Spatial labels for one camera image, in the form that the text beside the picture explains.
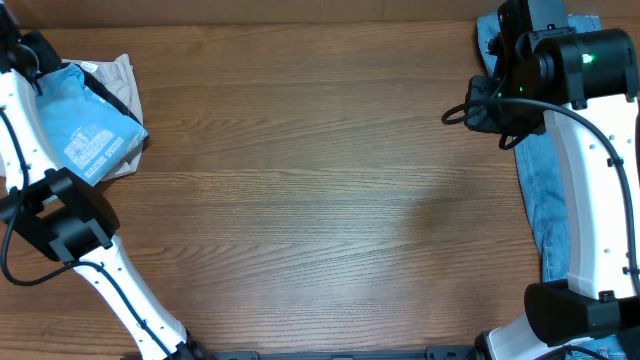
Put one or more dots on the beige folded garment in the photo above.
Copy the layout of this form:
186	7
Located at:
122	80

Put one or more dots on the blue denim jeans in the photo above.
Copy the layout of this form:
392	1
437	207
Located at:
541	184

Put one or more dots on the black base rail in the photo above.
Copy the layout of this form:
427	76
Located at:
448	352

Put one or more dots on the light blue t-shirt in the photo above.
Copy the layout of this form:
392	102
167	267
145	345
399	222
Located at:
89	136

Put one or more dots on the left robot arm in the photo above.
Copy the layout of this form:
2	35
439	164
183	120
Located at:
61	215

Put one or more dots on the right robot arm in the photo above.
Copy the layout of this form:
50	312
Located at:
581	88

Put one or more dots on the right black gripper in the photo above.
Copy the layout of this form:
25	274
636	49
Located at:
480	120

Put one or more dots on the black printed t-shirt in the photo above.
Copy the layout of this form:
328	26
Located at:
101	90

